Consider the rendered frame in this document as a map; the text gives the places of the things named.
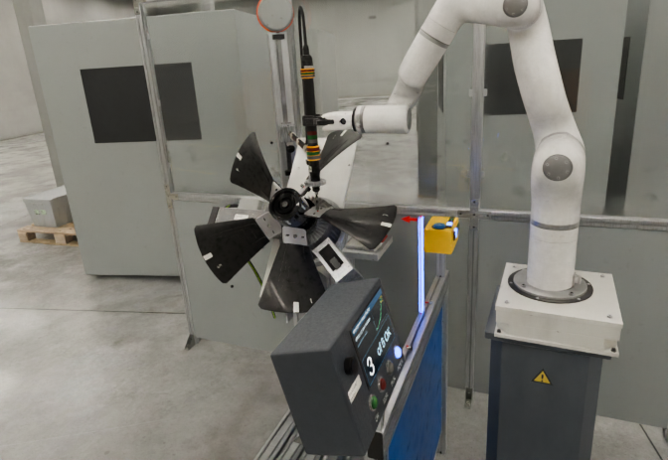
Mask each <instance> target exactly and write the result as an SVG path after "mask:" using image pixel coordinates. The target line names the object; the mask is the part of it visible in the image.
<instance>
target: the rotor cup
mask: <svg viewBox="0 0 668 460"><path fill-rule="evenodd" d="M284 201H287V202H288V205H287V206H286V207H283V206H282V203H283V202H284ZM302 205H303V207H304V208H305V210H304V209H303V208H302V207H301V206H302ZM312 207H315V205H314V203H313V202H312V201H310V200H309V199H306V198H303V197H302V196H301V195H300V194H299V193H298V192H297V191H296V190H294V189H292V188H283V189H281V190H279V191H277V192H276V193H275V194H274V195H273V196H272V197H271V199H270V201H269V204H268V210H269V213H270V214H271V216H272V217H273V218H274V219H275V220H276V221H278V222H279V223H280V225H281V226H282V227H291V228H298V229H304V230H306V234H308V233H309V232H311V231H312V230H313V229H314V227H315V226H316V224H317V221H318V219H310V218H304V216H306V215H305V214H304V213H305V212H307V211H308V210H310V209H311V208H312ZM286 221H289V222H290V223H291V225H289V224H288V223H287V222H286Z"/></svg>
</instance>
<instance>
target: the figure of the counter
mask: <svg viewBox="0 0 668 460"><path fill-rule="evenodd" d="M362 364H363V367H364V370H365V373H366V376H367V379H368V382H369V386H370V387H371V385H372V383H373V381H374V379H375V377H376V375H377V373H378V371H379V368H378V365H377V362H376V359H375V355H374V352H373V349H372V346H370V348H369V350H368V351H367V353H366V355H365V357H364V358H363V360H362Z"/></svg>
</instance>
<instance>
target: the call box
mask: <svg viewBox="0 0 668 460"><path fill-rule="evenodd" d="M449 218H450V217H436V216H433V217H432V218H431V219H430V221H429V222H428V224H427V225H426V227H425V229H424V230H423V250H424V252H433V253H444V254H452V252H453V250H454V247H455V245H456V243H457V240H458V234H457V236H456V238H455V240H453V232H454V230H455V228H456V226H457V224H458V218H455V219H454V221H453V223H452V228H451V229H447V228H446V224H447V222H448V220H449ZM435 223H443V224H445V228H443V229H436V228H434V227H433V225H434V224H435Z"/></svg>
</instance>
